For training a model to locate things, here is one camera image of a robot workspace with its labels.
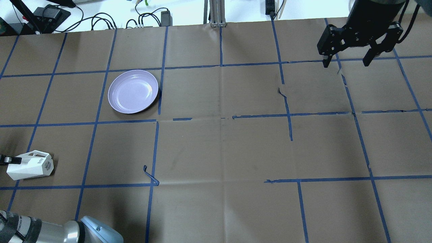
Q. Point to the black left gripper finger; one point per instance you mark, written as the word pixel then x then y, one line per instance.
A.
pixel 7 160

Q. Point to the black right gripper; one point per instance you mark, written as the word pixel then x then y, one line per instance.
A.
pixel 370 21

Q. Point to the white faceted cup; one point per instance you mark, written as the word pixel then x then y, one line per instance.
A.
pixel 34 164

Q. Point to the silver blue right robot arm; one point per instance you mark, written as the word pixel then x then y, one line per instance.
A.
pixel 386 11

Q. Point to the lavender plate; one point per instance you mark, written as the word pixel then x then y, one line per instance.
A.
pixel 133 91

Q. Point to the black power adapter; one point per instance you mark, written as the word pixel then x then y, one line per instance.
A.
pixel 166 18

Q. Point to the aluminium frame post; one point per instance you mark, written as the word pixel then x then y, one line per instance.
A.
pixel 214 13

